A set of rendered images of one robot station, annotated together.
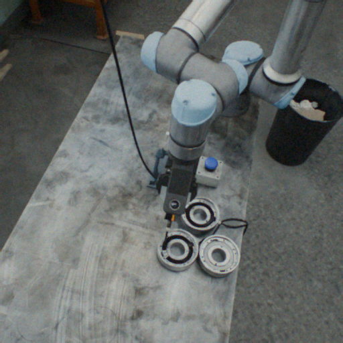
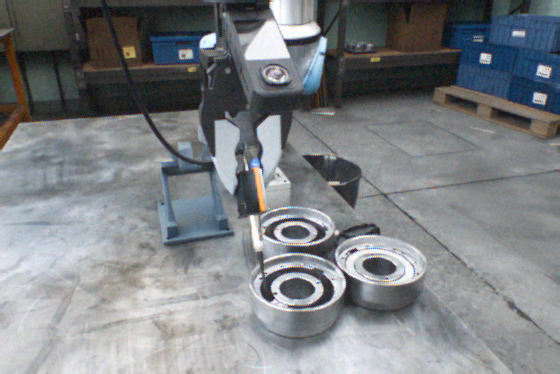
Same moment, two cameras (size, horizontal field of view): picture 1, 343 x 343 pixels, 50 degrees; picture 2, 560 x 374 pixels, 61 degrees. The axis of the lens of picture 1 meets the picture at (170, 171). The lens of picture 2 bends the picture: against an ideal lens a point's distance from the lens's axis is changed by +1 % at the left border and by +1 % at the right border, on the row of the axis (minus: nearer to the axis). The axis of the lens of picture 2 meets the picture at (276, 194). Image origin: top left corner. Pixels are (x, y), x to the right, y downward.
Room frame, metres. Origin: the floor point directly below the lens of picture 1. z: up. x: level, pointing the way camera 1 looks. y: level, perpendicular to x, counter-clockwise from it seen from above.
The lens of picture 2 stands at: (0.02, 0.13, 1.15)
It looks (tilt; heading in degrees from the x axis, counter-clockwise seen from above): 26 degrees down; 337
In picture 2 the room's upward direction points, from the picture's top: straight up
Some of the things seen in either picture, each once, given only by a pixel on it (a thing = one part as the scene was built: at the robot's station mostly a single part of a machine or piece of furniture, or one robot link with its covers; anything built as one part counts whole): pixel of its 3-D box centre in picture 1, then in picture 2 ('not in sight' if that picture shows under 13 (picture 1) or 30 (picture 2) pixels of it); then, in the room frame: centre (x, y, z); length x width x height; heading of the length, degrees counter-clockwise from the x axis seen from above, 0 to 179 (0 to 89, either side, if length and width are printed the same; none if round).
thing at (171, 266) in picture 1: (177, 250); (297, 294); (0.40, -0.05, 0.82); 0.10 x 0.10 x 0.04
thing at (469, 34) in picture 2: not in sight; (468, 34); (3.78, -3.50, 0.56); 0.52 x 0.38 x 0.22; 81
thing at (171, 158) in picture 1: (182, 162); (238, 50); (0.49, -0.02, 1.07); 0.09 x 0.08 x 0.12; 174
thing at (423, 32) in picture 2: not in sight; (413, 25); (3.85, -2.88, 0.67); 0.52 x 0.43 x 0.43; 84
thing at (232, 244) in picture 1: (218, 256); (378, 271); (0.40, -0.16, 0.82); 0.10 x 0.10 x 0.04
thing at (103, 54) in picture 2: not in sight; (114, 40); (4.12, -0.18, 0.64); 0.49 x 0.40 x 0.37; 89
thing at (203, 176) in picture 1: (209, 170); (263, 187); (0.67, -0.12, 0.82); 0.08 x 0.07 x 0.05; 174
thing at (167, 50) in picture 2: not in sight; (183, 47); (4.09, -0.72, 0.56); 0.52 x 0.38 x 0.22; 81
